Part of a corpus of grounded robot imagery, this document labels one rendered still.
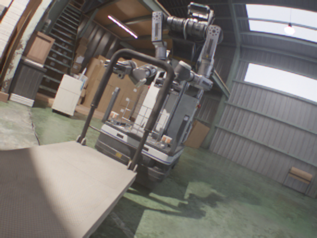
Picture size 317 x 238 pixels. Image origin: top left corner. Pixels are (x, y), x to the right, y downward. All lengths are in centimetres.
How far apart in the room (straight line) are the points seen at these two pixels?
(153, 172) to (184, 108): 74
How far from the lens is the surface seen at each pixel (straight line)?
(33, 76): 223
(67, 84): 240
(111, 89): 424
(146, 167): 115
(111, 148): 124
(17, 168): 56
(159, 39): 135
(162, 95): 81
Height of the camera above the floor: 50
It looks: 1 degrees down
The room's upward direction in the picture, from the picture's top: 23 degrees clockwise
